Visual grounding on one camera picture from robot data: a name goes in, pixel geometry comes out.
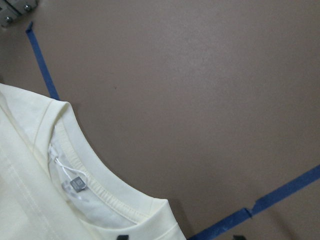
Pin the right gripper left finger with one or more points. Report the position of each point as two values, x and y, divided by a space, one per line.
123 237

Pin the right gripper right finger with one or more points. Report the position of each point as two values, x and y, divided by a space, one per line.
239 237

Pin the cream long-sleeve cat shirt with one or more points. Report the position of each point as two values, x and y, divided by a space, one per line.
53 186

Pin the aluminium frame post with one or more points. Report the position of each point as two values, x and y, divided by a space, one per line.
11 10

